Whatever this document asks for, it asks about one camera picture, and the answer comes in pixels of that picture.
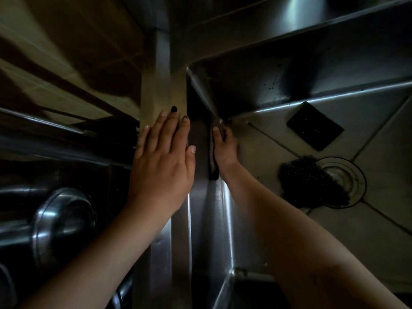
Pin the stainless steel shelf rack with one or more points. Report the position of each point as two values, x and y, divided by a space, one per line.
64 138

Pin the small shiny metal bowl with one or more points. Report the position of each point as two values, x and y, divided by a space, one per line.
62 228

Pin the metal sink stopper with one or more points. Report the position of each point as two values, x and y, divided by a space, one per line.
346 176

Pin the person's right hand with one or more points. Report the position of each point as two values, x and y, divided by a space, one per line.
225 151

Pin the black steel wool scourer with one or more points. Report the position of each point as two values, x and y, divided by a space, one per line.
310 183

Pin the person's left hand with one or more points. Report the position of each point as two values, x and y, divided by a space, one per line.
164 164

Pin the black rectangular sponge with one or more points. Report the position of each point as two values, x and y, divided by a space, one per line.
314 127

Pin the person's right forearm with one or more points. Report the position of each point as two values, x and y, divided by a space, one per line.
305 247

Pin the stainless steel double sink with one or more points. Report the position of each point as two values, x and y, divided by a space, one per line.
289 61

